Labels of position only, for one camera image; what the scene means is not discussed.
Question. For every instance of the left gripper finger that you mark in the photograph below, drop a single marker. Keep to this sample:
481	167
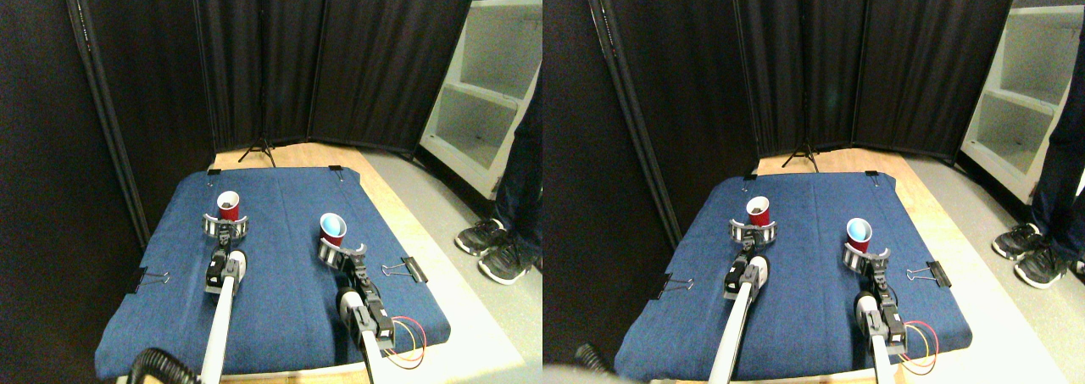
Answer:
769	233
242	229
210	227
737	231

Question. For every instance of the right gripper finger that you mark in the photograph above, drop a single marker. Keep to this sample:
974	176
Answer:
850	257
884	262
360	258
325	253

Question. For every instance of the red cup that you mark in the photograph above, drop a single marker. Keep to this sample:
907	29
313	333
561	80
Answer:
760	217
859	243
332	238
229	212

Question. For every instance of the pale blue ball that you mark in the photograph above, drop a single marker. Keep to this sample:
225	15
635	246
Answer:
333	225
859	230

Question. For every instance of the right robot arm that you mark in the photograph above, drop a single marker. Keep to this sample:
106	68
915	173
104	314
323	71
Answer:
371	320
888	323

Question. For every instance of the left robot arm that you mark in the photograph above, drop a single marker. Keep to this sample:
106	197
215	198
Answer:
222	316
737	325

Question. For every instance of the dark blue cloth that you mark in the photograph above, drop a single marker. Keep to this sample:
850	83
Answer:
805	316
288	316

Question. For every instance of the black curtain stand foot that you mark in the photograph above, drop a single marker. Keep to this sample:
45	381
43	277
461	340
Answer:
258	153
801	158

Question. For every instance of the black curtain stand pole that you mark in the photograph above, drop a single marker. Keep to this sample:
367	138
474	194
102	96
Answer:
631	113
106	113

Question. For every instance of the person's legs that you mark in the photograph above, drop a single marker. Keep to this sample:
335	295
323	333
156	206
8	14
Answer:
517	180
1059	180

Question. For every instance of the white shelf unit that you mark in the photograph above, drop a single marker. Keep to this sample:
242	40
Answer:
1017	104
487	104

